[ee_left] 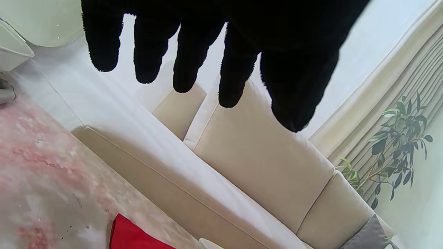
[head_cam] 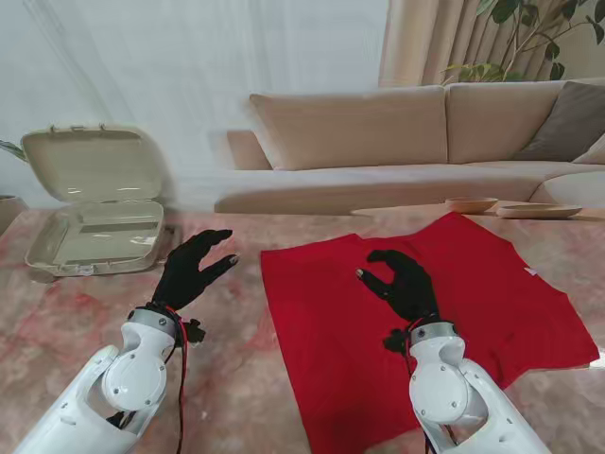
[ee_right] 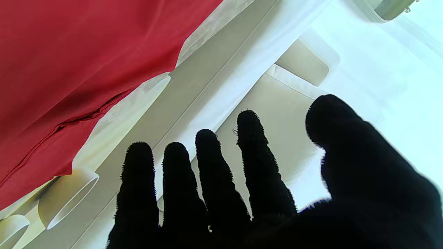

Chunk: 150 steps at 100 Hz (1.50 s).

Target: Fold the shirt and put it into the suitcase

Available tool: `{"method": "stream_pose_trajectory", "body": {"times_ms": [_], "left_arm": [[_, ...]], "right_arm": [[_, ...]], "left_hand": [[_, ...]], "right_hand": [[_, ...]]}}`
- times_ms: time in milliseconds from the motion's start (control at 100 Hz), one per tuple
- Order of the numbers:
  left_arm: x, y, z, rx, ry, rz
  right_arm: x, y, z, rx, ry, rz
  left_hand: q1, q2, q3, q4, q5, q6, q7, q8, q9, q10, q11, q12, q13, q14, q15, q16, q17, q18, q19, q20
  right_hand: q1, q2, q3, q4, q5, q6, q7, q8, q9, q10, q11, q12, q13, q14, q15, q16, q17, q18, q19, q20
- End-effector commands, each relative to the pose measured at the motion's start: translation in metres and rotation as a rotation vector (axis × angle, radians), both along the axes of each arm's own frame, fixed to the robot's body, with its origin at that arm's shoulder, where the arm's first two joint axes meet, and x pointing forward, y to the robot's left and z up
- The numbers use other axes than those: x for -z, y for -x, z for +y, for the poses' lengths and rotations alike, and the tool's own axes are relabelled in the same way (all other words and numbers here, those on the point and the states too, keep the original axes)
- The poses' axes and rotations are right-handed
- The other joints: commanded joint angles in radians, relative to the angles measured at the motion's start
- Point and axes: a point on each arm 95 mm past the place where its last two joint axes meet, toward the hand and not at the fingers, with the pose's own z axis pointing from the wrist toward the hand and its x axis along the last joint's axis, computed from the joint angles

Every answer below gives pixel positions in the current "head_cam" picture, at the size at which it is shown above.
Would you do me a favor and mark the red-black right arm cable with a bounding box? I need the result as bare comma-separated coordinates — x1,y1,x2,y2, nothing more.
401,325,418,377

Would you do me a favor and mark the beige pleated curtain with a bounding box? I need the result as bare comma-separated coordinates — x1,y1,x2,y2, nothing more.
377,0,605,89

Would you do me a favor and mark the red shirt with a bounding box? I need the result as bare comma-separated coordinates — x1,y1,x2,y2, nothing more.
260,211,600,454

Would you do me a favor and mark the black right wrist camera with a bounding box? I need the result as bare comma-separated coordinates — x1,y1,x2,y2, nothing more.
382,329,411,356

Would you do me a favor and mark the deep wooden bowl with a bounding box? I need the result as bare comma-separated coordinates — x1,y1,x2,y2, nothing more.
444,197,499,214

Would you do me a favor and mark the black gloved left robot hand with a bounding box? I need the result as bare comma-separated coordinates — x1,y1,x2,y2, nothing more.
151,229,241,314

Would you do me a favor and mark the open beige hard-shell suitcase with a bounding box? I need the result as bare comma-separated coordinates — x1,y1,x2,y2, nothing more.
20,123,183,278

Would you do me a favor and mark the green leafy houseplant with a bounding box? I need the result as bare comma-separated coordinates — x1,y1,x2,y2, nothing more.
441,0,605,86

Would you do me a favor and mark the red-black left arm cable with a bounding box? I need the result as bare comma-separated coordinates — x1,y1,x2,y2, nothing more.
164,306,190,454

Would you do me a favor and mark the cream sofa cushion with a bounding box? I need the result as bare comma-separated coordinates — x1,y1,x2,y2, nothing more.
572,134,605,166

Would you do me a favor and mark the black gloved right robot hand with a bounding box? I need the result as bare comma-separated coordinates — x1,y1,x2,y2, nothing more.
354,249,441,323

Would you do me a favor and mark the shallow wooden dish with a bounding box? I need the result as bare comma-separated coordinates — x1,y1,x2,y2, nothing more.
495,203,583,219

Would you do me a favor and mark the beige sectional sofa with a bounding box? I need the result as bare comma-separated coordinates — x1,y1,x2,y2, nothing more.
214,79,605,215

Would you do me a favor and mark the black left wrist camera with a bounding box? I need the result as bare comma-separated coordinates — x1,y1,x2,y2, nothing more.
181,319,207,344

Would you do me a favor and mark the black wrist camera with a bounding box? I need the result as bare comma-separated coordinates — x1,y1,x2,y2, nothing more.
181,319,207,344
382,329,411,356

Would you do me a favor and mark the brown sofa cushion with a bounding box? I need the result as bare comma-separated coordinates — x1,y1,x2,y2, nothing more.
512,80,605,163

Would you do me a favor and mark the beige plant pot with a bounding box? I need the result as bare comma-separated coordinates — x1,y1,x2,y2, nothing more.
0,195,30,236

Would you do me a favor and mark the red-black arm cable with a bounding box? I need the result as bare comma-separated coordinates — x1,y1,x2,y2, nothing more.
401,325,418,377
164,306,190,454

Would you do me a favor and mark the white sheer curtain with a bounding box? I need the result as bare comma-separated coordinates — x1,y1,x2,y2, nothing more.
0,0,391,212

